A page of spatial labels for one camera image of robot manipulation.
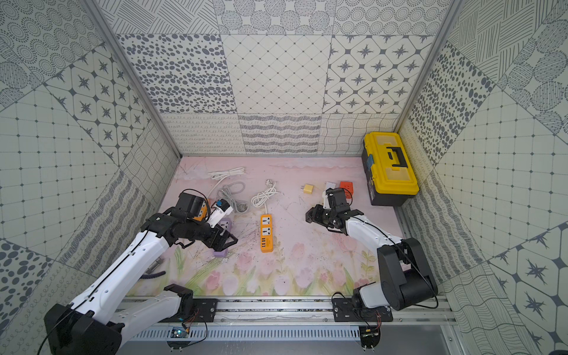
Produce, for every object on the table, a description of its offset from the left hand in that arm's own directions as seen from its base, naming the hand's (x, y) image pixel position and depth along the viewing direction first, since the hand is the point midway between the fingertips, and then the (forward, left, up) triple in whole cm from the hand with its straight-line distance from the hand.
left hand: (227, 230), depth 76 cm
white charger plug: (+33, -41, -14) cm, 54 cm away
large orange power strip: (-2, +3, +15) cm, 16 cm away
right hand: (+11, -31, -9) cm, 34 cm away
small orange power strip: (+6, -12, -14) cm, 19 cm away
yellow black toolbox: (+26, -63, +1) cm, 68 cm away
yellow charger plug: (+30, -30, -14) cm, 45 cm away
